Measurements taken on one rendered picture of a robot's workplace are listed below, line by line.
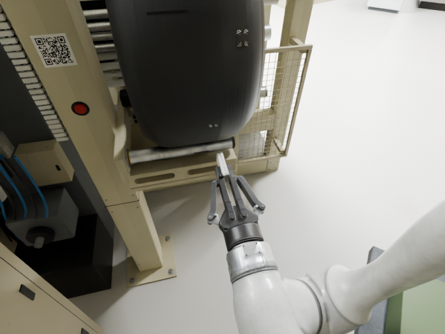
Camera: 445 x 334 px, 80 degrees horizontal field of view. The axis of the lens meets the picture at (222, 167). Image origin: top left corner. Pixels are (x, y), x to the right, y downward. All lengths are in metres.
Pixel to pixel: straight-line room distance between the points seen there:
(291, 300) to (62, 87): 0.73
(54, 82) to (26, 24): 0.14
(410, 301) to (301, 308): 0.46
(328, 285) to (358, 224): 1.43
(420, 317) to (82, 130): 1.04
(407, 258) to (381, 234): 1.59
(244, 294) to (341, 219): 1.50
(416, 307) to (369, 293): 0.39
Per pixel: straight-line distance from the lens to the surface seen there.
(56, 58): 0.80
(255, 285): 0.48
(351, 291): 0.54
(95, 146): 0.94
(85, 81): 0.82
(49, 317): 1.12
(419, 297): 0.93
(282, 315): 0.48
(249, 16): 0.59
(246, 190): 0.59
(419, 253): 0.37
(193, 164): 0.87
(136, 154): 0.86
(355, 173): 2.26
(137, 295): 1.63
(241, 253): 0.50
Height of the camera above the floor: 1.48
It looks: 45 degrees down
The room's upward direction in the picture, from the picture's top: straight up
